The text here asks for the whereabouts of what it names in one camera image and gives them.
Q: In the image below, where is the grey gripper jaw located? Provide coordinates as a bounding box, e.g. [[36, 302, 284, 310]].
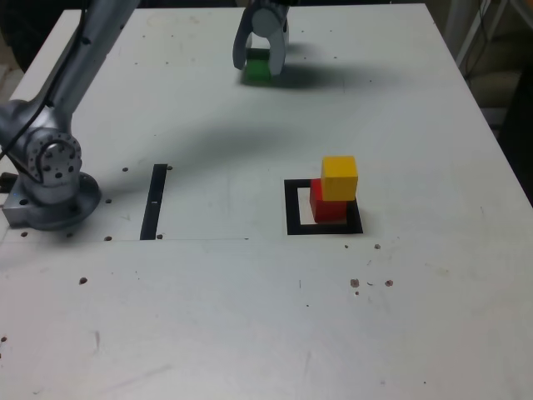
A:
[[252, 2, 291, 78], [232, 0, 260, 71]]

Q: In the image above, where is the green cube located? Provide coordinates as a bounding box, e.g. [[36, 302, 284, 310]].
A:
[[242, 47, 274, 84]]

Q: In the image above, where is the yellow cube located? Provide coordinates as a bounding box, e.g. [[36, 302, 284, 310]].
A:
[[321, 156, 360, 203]]

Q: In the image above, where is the red cube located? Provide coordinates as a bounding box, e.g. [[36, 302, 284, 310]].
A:
[[309, 177, 349, 223]]

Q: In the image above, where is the black tape square outline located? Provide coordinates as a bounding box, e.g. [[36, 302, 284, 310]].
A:
[[283, 177, 364, 236]]

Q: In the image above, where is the black tape strip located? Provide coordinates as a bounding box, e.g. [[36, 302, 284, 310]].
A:
[[139, 163, 168, 242]]

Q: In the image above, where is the dark furniture piece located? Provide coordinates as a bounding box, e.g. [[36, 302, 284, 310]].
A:
[[497, 68, 533, 180]]

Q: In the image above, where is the white metal frame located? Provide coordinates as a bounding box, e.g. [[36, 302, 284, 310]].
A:
[[456, 0, 512, 68]]

